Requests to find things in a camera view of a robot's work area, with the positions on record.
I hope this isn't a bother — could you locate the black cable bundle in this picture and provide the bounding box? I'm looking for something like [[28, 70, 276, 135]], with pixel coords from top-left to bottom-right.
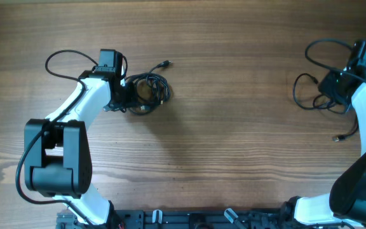
[[124, 59, 172, 116]]

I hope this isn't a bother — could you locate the thin black usb cable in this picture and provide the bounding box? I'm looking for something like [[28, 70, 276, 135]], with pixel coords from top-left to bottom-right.
[[292, 72, 359, 142]]

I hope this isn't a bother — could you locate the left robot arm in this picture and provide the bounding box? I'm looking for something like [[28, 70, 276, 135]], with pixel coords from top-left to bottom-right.
[[15, 49, 128, 228]]

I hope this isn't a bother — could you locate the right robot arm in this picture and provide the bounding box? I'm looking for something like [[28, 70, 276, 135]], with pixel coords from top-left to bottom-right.
[[274, 39, 366, 228]]

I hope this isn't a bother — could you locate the left camera black cable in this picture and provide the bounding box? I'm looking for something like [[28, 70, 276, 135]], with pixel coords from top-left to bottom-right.
[[15, 49, 98, 223]]

